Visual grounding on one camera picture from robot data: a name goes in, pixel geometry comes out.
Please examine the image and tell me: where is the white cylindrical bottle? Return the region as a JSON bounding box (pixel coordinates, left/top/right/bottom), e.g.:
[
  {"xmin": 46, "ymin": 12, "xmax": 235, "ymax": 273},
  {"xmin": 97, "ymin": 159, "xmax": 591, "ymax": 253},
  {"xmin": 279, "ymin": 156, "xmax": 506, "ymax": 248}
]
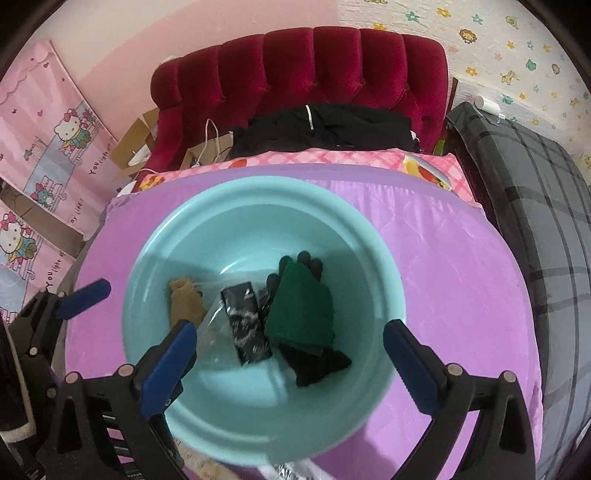
[{"xmin": 474, "ymin": 95, "xmax": 502, "ymax": 117}]

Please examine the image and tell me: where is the grey plaid bed cover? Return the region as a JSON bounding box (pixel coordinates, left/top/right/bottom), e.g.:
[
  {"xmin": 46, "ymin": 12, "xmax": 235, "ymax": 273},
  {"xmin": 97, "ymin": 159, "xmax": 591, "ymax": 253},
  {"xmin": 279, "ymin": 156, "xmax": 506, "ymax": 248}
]
[{"xmin": 447, "ymin": 102, "xmax": 590, "ymax": 479}]

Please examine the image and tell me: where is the purple quilted table cover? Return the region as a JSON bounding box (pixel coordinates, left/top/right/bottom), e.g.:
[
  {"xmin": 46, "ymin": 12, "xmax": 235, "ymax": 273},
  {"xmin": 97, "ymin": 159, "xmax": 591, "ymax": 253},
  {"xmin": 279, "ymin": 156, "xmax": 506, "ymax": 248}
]
[{"xmin": 64, "ymin": 164, "xmax": 544, "ymax": 480}]

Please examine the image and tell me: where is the black clothing on sofa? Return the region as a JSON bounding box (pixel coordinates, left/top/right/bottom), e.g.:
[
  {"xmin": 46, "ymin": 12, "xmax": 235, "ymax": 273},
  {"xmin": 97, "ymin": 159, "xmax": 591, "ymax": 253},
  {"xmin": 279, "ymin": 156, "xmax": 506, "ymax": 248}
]
[{"xmin": 228, "ymin": 104, "xmax": 421, "ymax": 159}]

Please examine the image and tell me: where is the small black packet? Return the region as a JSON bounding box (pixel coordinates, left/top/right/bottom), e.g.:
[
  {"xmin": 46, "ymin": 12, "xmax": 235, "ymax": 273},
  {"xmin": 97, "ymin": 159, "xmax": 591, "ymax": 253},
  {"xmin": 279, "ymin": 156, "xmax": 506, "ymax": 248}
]
[{"xmin": 221, "ymin": 282, "xmax": 273, "ymax": 365}]

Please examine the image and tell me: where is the black knit glove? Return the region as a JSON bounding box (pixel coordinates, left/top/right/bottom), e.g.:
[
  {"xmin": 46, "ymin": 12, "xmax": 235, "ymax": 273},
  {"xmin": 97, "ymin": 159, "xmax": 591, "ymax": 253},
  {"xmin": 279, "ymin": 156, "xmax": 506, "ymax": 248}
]
[{"xmin": 264, "ymin": 251, "xmax": 352, "ymax": 387}]

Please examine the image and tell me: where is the pink hello kitty curtain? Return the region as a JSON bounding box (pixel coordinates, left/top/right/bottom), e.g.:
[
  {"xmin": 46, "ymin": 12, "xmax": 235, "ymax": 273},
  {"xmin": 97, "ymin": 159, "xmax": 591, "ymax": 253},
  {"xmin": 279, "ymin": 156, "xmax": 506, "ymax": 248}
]
[{"xmin": 1, "ymin": 40, "xmax": 122, "ymax": 324}]

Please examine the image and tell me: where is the pink checkered blanket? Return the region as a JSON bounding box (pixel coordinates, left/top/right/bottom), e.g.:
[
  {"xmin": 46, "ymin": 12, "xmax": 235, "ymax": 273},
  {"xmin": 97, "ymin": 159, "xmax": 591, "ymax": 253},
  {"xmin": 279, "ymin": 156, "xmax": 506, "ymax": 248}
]
[{"xmin": 119, "ymin": 148, "xmax": 476, "ymax": 203}]

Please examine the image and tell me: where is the brown cardboard box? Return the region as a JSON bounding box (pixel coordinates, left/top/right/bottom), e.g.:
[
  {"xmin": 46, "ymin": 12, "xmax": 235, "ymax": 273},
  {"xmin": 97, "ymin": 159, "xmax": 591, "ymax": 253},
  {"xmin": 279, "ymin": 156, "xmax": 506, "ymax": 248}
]
[{"xmin": 110, "ymin": 108, "xmax": 159, "ymax": 177}]

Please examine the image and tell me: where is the light blue plastic basin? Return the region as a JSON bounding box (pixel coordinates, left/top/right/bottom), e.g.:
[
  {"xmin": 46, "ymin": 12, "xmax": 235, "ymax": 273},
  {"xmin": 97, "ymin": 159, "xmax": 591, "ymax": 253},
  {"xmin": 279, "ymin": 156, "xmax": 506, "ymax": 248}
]
[{"xmin": 122, "ymin": 176, "xmax": 406, "ymax": 467}]

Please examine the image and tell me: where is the clear zip bag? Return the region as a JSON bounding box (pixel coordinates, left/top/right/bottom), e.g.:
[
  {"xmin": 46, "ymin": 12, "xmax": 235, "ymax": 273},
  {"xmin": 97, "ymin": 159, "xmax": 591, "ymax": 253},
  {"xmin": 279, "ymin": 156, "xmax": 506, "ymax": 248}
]
[{"xmin": 197, "ymin": 272, "xmax": 269, "ymax": 371}]

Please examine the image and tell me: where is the beige stocking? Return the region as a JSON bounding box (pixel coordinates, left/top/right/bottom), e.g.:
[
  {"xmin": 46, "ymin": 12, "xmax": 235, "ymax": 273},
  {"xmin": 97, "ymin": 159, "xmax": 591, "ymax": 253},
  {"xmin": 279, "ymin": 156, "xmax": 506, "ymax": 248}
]
[{"xmin": 168, "ymin": 278, "xmax": 207, "ymax": 328}]

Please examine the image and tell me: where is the red tufted velvet sofa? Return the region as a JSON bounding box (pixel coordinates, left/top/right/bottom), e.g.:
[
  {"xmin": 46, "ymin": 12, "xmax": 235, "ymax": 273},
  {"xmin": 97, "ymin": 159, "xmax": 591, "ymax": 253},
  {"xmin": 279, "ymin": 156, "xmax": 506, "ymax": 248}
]
[{"xmin": 146, "ymin": 26, "xmax": 449, "ymax": 172}]

